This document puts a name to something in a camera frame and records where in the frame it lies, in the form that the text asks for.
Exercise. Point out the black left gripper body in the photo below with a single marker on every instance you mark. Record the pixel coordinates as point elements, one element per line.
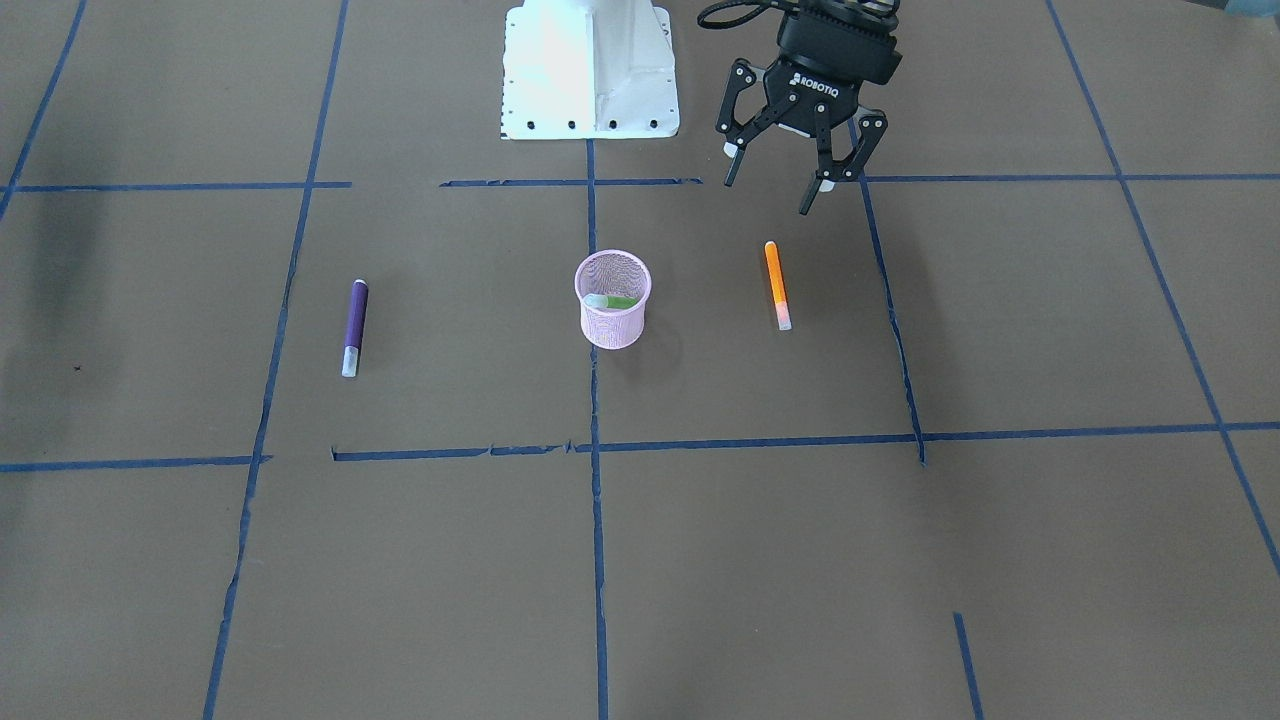
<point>835,60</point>

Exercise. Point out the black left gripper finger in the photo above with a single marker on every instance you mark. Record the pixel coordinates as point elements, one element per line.
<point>868,126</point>
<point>780,97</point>

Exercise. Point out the orange marker pen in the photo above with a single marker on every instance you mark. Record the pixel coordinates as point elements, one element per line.
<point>777,282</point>

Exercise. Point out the green marker pen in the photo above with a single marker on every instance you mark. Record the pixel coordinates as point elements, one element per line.
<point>604,301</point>

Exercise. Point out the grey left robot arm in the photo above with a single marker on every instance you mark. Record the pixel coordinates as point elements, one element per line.
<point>732,14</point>

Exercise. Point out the pink mesh pen holder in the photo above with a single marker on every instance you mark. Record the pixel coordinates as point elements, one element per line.
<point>612,287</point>

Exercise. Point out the purple marker pen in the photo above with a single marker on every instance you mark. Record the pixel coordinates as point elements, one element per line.
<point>355,324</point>

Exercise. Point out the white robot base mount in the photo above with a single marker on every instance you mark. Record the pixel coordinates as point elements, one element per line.
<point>581,70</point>

